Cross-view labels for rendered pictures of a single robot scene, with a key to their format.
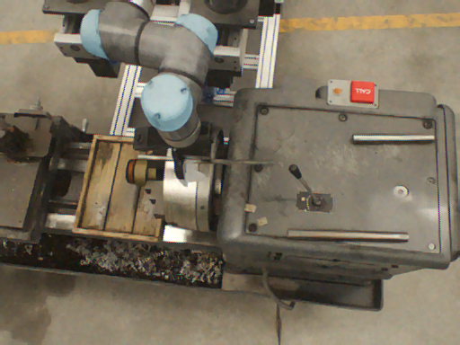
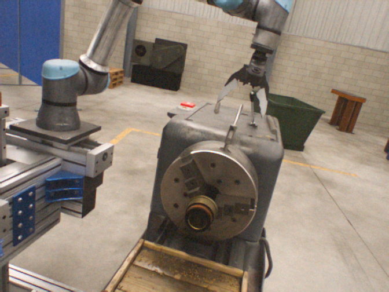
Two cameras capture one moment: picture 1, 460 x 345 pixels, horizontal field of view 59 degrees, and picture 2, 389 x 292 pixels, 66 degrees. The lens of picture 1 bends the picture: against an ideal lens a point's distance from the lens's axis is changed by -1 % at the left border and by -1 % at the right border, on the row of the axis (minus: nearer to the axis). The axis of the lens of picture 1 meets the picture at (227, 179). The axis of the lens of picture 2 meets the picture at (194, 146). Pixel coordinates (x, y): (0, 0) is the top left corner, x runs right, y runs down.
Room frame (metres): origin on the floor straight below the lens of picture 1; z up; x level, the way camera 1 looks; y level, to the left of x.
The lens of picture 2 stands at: (0.57, 1.00, 1.53)
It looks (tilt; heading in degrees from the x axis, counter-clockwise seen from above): 18 degrees down; 264
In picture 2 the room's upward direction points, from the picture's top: 11 degrees clockwise
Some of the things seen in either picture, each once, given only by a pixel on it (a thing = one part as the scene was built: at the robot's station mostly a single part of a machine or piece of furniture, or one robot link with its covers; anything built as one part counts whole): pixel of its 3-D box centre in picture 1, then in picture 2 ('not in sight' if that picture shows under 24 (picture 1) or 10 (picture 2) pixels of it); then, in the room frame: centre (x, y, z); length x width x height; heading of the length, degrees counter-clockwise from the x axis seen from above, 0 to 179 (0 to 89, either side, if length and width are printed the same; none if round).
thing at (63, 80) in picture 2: not in sight; (62, 79); (0.97, -0.10, 1.33); 0.13 x 0.12 x 0.14; 64
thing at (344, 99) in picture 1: (350, 98); (186, 112); (0.50, -0.37, 1.23); 0.13 x 0.08 x 0.05; 75
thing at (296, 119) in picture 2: not in sight; (279, 120); (-1.56, -4.64, 0.43); 1.34 x 0.94 x 0.85; 94
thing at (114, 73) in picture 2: not in sight; (103, 76); (2.61, -7.81, 0.22); 1.25 x 0.86 x 0.44; 85
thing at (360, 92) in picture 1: (361, 92); (187, 105); (0.50, -0.39, 1.26); 0.06 x 0.06 x 0.02; 75
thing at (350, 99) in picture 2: not in sight; (342, 109); (-4.44, -7.59, 0.50); 1.61 x 0.44 x 1.00; 82
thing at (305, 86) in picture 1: (297, 92); (178, 115); (0.54, -0.23, 1.24); 0.09 x 0.08 x 0.03; 75
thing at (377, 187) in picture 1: (327, 185); (220, 157); (0.31, -0.29, 1.06); 0.59 x 0.48 x 0.39; 75
